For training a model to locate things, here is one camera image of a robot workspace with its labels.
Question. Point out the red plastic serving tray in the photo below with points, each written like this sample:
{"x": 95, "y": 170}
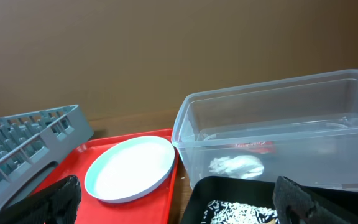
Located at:
{"x": 153, "y": 208}

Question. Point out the brown food scraps with rice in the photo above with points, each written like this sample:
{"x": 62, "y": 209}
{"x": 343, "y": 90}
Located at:
{"x": 221, "y": 212}

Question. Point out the black rectangular waste tray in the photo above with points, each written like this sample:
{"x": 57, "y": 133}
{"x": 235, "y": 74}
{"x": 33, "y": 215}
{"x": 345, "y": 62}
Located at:
{"x": 252, "y": 192}

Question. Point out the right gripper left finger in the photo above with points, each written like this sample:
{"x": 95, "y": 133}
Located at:
{"x": 57, "y": 203}

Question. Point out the large light blue plate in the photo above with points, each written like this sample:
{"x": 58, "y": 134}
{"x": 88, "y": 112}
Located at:
{"x": 130, "y": 169}

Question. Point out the clear plastic waste bin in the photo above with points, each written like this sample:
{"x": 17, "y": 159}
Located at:
{"x": 312, "y": 121}

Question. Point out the grey plastic dishwasher rack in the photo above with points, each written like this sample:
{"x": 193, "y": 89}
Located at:
{"x": 33, "y": 144}

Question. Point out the red snack wrapper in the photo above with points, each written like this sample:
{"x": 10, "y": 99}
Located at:
{"x": 260, "y": 147}

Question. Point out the white napkin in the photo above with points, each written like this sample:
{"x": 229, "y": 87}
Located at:
{"x": 240, "y": 167}

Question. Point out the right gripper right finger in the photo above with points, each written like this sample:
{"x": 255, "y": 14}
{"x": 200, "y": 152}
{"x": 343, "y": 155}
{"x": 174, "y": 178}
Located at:
{"x": 297, "y": 204}

